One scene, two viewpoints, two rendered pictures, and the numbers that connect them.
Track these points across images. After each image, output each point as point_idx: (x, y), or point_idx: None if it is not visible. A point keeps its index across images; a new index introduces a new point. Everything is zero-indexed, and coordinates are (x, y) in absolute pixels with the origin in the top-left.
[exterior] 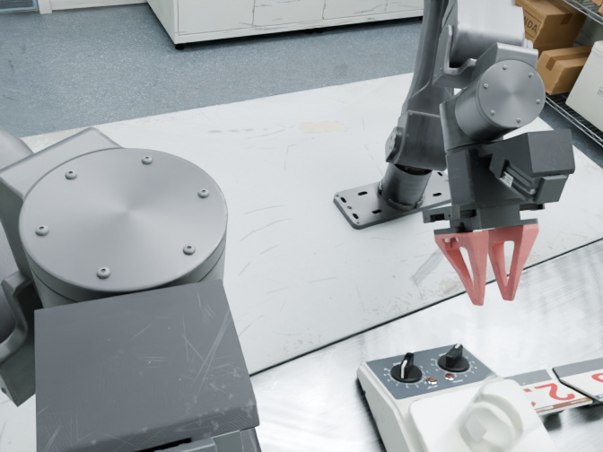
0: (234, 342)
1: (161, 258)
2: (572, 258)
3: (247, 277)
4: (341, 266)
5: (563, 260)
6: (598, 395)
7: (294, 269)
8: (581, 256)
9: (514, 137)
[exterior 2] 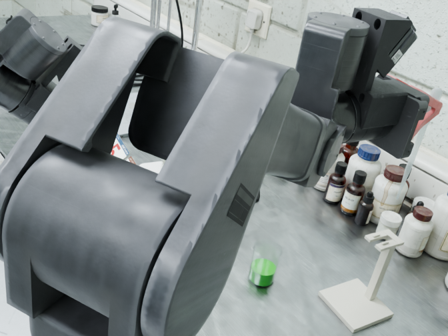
0: (369, 8)
1: (349, 18)
2: (6, 149)
3: (11, 328)
4: (3, 263)
5: (7, 152)
6: (126, 154)
7: (3, 294)
8: (3, 145)
9: (67, 54)
